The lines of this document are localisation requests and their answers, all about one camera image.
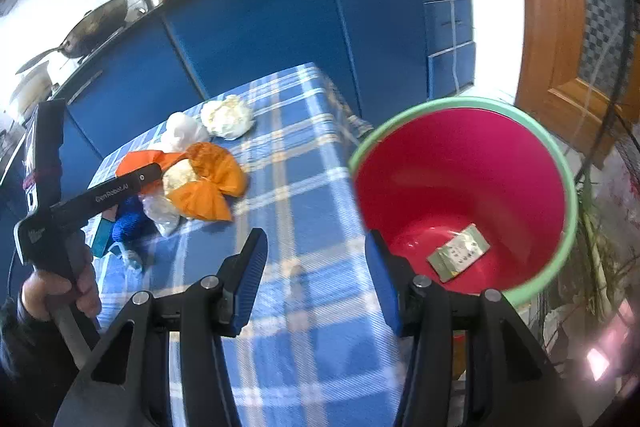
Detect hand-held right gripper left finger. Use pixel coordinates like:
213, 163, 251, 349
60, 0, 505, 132
52, 228, 268, 427

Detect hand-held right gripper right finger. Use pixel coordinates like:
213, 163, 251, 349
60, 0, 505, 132
365, 229, 583, 427

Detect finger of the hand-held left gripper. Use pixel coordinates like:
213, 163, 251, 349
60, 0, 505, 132
120, 163, 166, 204

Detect red orange plastic bag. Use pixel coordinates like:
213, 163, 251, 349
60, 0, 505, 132
116, 150, 181, 195

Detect blue knitted cloth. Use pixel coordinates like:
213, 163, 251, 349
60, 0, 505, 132
111, 194, 151, 244

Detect red bucket with green rim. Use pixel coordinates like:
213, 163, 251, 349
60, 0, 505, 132
348, 98, 579, 308

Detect person's left forearm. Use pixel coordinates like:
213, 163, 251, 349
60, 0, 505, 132
0, 297, 91, 413

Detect person's left hand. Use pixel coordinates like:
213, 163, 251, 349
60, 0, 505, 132
22, 247, 101, 323

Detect clear plastic bag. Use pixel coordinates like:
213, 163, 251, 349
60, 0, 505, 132
141, 194, 182, 238

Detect white plastic bag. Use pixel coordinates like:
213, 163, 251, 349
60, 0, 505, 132
159, 112, 208, 155

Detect white pot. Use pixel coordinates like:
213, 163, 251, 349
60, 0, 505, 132
10, 62, 53, 115

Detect teal white carton box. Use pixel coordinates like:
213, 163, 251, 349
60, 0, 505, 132
90, 217, 116, 258

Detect small green white packet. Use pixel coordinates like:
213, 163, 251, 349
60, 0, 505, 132
426, 224, 491, 283

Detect white crumpled paper ball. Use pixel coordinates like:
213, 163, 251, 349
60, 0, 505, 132
200, 94, 256, 141

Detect blue plaid tablecloth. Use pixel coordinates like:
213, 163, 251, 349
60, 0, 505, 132
87, 62, 416, 427

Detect dark wok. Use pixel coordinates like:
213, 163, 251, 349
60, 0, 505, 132
15, 0, 132, 75

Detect blue kitchen cabinet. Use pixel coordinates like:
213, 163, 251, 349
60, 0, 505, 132
0, 0, 476, 188

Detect green onions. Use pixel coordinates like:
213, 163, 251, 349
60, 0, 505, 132
575, 177, 626, 323

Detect wooden door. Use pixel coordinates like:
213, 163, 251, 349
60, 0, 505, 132
515, 0, 640, 168

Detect white power cable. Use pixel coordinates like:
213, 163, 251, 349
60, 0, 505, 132
410, 0, 463, 95

